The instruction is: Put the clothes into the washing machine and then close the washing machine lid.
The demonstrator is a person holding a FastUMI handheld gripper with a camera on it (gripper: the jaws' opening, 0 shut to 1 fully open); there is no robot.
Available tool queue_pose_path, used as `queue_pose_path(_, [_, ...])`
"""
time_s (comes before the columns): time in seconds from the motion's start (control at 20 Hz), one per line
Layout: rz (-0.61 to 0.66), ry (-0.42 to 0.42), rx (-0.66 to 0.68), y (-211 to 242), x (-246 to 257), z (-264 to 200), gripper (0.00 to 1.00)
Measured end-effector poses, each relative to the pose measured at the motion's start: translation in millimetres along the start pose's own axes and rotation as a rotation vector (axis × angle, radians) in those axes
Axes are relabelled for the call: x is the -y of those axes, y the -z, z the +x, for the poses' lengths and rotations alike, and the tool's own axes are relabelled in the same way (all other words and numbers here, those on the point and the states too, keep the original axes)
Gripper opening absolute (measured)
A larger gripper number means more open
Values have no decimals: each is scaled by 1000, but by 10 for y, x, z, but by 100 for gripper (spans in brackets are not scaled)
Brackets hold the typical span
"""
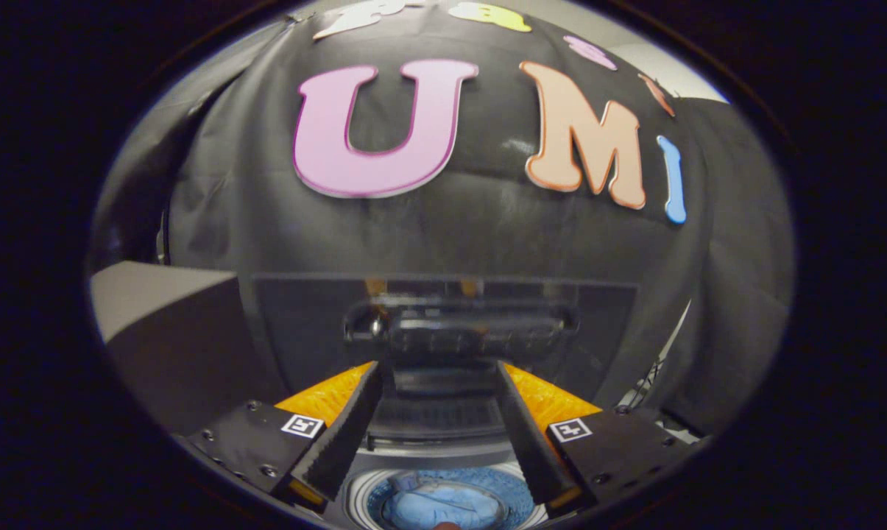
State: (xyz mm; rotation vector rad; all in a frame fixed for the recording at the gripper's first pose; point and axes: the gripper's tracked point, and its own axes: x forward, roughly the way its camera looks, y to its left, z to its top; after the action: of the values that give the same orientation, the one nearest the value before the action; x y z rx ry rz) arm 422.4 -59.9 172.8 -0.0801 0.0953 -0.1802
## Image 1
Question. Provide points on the black backdrop cloth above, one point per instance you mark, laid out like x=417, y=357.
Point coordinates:
x=472, y=228

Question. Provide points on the beige and grey cabinet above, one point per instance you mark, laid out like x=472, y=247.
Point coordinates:
x=178, y=338

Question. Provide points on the light blue polo shirt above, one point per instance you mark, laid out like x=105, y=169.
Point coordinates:
x=443, y=504

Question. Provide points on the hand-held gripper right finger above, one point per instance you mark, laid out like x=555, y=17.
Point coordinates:
x=535, y=442

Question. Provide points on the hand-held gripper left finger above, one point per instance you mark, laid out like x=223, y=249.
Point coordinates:
x=340, y=438

